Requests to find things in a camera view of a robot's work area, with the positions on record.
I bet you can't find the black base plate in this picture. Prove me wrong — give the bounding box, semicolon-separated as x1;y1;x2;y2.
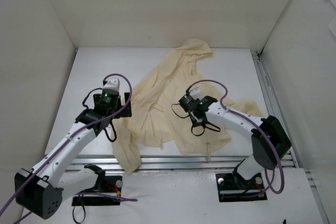
71;175;122;207
215;173;268;202

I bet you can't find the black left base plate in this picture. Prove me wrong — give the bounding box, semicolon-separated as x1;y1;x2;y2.
71;175;122;207

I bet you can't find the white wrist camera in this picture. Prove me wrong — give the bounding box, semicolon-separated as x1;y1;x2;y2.
102;77;120;93
190;88;203;100

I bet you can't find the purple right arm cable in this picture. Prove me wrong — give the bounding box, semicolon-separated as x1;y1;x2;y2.
186;79;285;195

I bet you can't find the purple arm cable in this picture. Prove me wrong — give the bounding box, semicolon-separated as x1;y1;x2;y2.
186;79;285;195
7;73;139;224

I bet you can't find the front aluminium rail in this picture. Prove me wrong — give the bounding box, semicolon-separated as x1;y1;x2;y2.
66;156;245;173

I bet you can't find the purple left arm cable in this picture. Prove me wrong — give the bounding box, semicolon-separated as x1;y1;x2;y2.
7;73;139;224

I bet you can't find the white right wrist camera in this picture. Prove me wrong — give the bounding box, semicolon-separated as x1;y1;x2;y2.
190;88;203;100

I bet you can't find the cream yellow jacket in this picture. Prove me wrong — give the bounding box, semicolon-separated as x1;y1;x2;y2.
111;38;265;175

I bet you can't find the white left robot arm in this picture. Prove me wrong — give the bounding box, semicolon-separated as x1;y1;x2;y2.
14;88;132;219

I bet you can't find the aluminium rail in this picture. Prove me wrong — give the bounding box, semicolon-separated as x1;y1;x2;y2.
66;156;245;173
250;50;330;223

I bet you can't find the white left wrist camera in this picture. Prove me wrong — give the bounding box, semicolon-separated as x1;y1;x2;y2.
102;77;120;93

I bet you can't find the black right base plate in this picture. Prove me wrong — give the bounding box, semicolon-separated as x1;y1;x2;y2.
215;173;268;202

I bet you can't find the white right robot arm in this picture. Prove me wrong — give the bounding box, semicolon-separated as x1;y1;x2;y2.
178;93;291;193

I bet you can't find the right aluminium rail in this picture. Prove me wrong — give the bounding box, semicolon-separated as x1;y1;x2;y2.
250;50;330;223

